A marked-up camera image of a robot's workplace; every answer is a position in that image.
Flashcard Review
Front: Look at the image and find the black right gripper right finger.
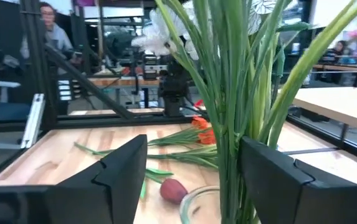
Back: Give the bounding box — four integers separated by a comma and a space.
237, 136, 357, 224

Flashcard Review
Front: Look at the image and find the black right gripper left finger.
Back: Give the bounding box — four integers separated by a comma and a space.
0, 134, 148, 224

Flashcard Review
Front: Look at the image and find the red artificial tulip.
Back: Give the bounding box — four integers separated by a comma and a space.
139, 167, 189, 205

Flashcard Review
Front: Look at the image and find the clear glass vase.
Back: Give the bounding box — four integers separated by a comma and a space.
179, 185, 226, 224

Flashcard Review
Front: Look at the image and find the blue artificial flower bunch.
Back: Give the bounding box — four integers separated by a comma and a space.
73, 141, 219, 171

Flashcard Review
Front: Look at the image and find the white artificial flower bunch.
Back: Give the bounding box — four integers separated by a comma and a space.
130, 0, 357, 224

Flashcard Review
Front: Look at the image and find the wooden shelf with black legs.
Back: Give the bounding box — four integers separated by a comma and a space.
290, 86, 357, 149

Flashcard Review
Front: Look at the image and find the silver aluminium extrusion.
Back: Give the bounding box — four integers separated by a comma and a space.
20, 93, 46, 149

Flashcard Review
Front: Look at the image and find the black box with white labels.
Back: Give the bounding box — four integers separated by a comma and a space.
56, 79, 75, 102

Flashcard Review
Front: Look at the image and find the white and blue office chair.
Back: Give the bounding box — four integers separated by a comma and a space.
0, 80, 31, 178

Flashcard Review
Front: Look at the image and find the background wooden workbench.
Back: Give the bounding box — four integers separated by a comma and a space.
86, 76, 163, 108

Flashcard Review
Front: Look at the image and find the background wooden desk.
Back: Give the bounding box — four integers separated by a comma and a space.
312, 62, 357, 77

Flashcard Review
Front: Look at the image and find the person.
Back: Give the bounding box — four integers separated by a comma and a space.
329, 39, 355, 65
20, 1, 82, 75

